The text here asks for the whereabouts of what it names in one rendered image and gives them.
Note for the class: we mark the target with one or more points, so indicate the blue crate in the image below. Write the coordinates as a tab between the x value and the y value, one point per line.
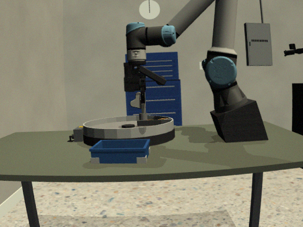
120	151

